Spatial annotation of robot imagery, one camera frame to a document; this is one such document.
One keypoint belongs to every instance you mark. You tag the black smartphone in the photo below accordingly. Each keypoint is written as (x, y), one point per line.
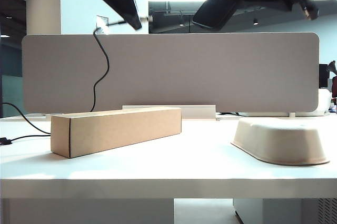
(218, 8)

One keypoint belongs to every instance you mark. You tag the beige round pillar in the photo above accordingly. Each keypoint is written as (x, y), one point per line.
(43, 3)

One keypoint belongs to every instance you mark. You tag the grey felt desk divider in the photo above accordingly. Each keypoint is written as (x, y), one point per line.
(184, 71)

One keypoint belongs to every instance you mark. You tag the black background monitor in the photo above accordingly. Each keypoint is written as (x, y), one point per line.
(323, 76)

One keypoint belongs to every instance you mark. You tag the person in red top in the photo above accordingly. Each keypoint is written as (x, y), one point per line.
(333, 79)

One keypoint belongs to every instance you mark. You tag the long brown cardboard box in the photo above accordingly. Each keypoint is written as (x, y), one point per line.
(92, 134)

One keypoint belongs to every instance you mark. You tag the upturned beige pulp tray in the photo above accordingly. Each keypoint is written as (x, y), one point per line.
(276, 145)

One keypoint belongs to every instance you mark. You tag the white under-desk panel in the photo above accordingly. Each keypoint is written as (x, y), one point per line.
(87, 212)

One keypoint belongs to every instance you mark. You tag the white under-desk cabinet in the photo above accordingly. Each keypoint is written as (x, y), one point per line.
(284, 212)

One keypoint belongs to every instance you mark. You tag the small framed wall notice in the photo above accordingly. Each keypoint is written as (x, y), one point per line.
(104, 25)

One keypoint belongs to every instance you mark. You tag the white divider bracket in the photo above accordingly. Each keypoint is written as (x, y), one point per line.
(292, 114)

